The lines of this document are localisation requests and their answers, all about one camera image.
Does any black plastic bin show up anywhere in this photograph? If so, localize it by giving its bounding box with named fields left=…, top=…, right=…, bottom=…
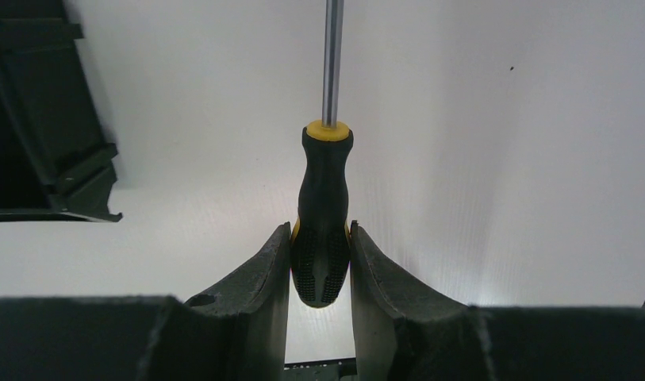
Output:
left=0, top=1, right=121, bottom=222

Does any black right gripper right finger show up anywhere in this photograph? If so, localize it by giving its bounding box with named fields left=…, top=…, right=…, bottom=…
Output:
left=350, top=221, right=466, bottom=380

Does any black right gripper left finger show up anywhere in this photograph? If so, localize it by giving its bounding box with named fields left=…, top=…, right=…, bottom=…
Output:
left=185, top=222, right=290, bottom=380

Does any black and yellow screwdriver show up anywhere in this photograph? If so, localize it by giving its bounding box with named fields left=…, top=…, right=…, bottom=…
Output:
left=290, top=1, right=354, bottom=308

